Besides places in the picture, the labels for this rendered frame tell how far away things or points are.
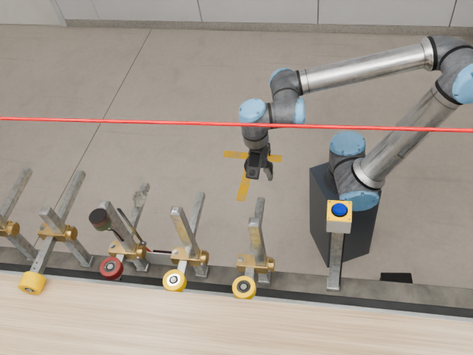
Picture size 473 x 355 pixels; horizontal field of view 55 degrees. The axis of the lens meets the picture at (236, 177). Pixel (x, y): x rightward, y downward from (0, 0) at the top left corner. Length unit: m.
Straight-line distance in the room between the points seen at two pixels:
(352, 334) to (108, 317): 0.81
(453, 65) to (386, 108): 1.80
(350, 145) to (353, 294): 0.60
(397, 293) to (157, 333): 0.87
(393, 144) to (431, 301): 0.58
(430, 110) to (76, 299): 1.37
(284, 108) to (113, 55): 2.91
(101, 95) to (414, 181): 2.45
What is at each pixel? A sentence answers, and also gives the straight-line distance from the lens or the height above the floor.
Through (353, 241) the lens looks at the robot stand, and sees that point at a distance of 2.46.
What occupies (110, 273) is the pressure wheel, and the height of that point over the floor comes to 0.91.
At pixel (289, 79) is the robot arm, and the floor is 1.30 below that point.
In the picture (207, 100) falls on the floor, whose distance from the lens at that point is 3.53.
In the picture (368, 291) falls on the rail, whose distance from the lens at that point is 1.81.
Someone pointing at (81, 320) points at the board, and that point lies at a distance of 1.71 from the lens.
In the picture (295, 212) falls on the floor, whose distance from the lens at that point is 2.80.
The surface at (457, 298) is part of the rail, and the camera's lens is 1.86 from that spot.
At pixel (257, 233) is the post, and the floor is 1.08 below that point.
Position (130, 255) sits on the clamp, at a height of 0.86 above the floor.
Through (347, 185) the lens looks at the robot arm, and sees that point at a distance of 1.87.
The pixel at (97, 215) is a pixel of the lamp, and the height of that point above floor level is 1.17.
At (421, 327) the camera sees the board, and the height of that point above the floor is 0.90.
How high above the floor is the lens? 2.35
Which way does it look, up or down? 52 degrees down
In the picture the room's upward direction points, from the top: 12 degrees counter-clockwise
